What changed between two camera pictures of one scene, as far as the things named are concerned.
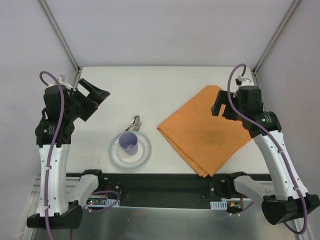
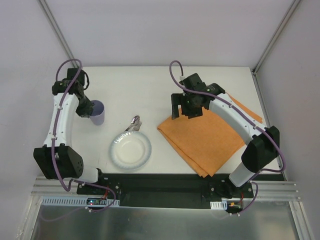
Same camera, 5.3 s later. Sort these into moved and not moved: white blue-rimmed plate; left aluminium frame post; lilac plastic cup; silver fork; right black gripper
Moved: lilac plastic cup; right black gripper
Not moved: silver fork; white blue-rimmed plate; left aluminium frame post
